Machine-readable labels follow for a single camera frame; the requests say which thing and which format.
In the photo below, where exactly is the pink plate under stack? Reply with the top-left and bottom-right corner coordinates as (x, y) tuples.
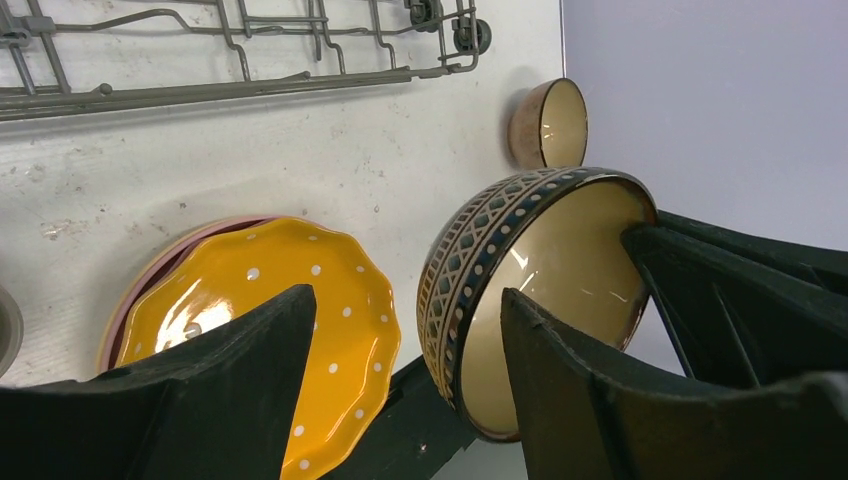
(96, 215), (280, 376)

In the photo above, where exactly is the dark patterned cream bowl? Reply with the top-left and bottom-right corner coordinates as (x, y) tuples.
(416, 167), (657, 443)

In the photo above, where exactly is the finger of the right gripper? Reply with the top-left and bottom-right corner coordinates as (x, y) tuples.
(620, 211), (847, 389)

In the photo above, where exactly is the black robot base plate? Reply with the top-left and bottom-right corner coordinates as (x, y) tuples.
(323, 357), (475, 480)

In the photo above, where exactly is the brown speckled cream bowl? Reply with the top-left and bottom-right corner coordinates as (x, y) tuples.
(507, 78), (588, 169)

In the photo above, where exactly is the yellow polka dot plate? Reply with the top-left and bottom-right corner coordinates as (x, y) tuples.
(110, 216), (401, 479)

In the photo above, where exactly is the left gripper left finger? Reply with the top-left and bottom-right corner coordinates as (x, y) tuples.
(1, 284), (317, 479)

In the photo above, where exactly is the grey wire dish rack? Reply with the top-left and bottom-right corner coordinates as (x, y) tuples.
(1, 1), (493, 121)

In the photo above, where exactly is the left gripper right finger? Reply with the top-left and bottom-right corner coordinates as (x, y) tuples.
(501, 288), (847, 479)

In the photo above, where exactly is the grey ceramic mug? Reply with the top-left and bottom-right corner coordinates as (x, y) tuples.
(0, 287), (24, 375)

